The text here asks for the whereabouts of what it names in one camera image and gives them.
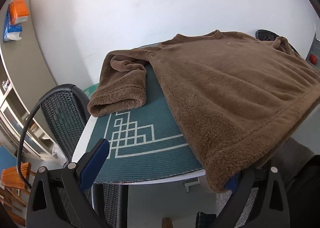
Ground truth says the brown fleece sweater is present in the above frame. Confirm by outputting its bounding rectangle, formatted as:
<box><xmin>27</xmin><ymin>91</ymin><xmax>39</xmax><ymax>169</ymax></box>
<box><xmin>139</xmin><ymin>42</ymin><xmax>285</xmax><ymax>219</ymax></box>
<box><xmin>87</xmin><ymin>30</ymin><xmax>319</xmax><ymax>193</ymax></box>

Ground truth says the wooden chair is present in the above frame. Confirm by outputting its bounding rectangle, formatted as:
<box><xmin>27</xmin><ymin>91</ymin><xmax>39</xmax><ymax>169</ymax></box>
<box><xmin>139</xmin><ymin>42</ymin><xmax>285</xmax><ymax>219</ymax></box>
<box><xmin>1</xmin><ymin>166</ymin><xmax>30</xmax><ymax>227</ymax></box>

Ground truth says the black mesh office chair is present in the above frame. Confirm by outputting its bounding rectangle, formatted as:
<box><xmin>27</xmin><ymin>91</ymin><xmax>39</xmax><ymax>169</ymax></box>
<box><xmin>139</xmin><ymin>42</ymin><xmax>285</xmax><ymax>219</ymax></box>
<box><xmin>32</xmin><ymin>84</ymin><xmax>129</xmax><ymax>227</ymax></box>

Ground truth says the white shelf cabinet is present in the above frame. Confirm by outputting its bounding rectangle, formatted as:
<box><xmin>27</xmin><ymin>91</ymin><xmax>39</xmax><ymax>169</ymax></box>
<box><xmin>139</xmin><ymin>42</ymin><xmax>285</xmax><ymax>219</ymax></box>
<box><xmin>1</xmin><ymin>79</ymin><xmax>57</xmax><ymax>161</ymax></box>

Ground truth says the teal woven table mat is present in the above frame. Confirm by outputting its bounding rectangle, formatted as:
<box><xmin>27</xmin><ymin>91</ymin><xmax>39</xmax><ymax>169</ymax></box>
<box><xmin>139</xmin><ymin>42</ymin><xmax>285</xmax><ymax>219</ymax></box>
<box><xmin>86</xmin><ymin>63</ymin><xmax>204</xmax><ymax>184</ymax></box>

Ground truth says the green patterned floor mat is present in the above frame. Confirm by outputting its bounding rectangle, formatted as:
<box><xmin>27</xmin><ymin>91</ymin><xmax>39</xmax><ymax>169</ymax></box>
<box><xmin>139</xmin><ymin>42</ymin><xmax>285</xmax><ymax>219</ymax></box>
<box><xmin>83</xmin><ymin>83</ymin><xmax>99</xmax><ymax>98</ymax></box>

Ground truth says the red ball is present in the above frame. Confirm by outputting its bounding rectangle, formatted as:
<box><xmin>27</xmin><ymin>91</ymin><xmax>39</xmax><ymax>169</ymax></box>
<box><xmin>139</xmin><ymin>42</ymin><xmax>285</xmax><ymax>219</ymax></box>
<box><xmin>309</xmin><ymin>54</ymin><xmax>318</xmax><ymax>65</ymax></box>

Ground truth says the blue tissue pack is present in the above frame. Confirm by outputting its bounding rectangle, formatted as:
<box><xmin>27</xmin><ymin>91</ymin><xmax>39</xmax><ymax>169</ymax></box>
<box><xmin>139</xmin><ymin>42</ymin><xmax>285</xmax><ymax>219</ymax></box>
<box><xmin>3</xmin><ymin>13</ymin><xmax>22</xmax><ymax>42</ymax></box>

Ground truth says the orange tissue pack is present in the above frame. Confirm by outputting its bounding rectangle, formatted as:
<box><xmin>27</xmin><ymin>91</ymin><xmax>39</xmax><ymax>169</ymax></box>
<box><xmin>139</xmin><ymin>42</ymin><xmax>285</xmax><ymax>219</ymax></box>
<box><xmin>9</xmin><ymin>0</ymin><xmax>29</xmax><ymax>25</ymax></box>

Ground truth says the black cable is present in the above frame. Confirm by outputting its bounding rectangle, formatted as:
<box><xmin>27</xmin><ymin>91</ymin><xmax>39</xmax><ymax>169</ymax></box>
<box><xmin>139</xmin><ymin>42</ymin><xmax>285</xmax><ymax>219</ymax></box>
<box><xmin>16</xmin><ymin>98</ymin><xmax>43</xmax><ymax>190</ymax></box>

